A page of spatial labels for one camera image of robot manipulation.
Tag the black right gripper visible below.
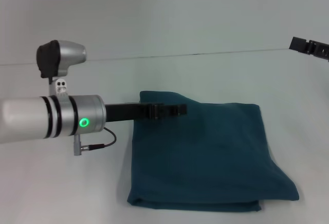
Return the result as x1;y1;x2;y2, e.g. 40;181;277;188
288;36;329;62

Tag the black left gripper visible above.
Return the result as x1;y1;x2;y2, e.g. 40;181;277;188
104;102;188;123

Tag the teal t-shirt with FREE print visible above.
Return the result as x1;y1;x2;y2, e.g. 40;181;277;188
127;90;301;212

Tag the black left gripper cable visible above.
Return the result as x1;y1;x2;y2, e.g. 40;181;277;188
73;127;117;157

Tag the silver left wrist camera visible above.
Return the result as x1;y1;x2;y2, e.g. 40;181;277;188
35;40;87;99

